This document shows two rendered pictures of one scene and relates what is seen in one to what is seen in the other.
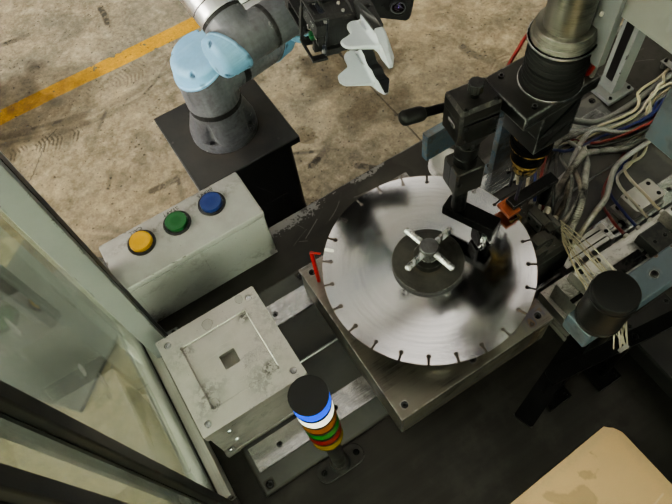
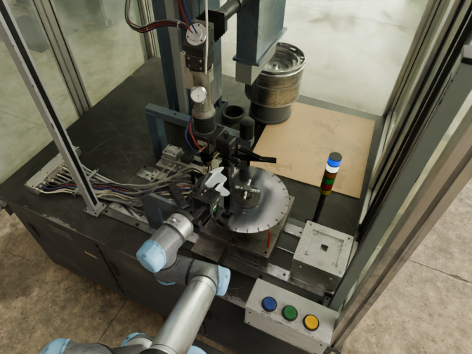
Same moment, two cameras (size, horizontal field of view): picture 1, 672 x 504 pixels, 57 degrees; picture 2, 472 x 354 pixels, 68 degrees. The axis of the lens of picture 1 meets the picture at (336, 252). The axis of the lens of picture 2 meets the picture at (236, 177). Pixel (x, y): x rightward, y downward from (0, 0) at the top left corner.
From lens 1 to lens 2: 1.16 m
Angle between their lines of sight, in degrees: 64
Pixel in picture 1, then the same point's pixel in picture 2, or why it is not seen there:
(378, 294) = (269, 204)
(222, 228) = (277, 289)
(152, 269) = (317, 306)
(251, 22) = (201, 265)
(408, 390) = not seen: hidden behind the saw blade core
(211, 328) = (319, 260)
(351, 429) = (302, 225)
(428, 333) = (271, 185)
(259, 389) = (324, 230)
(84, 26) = not seen: outside the picture
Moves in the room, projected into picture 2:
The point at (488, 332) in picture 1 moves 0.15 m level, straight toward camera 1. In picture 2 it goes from (259, 171) to (294, 167)
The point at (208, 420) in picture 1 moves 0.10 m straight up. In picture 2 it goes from (348, 239) to (355, 224)
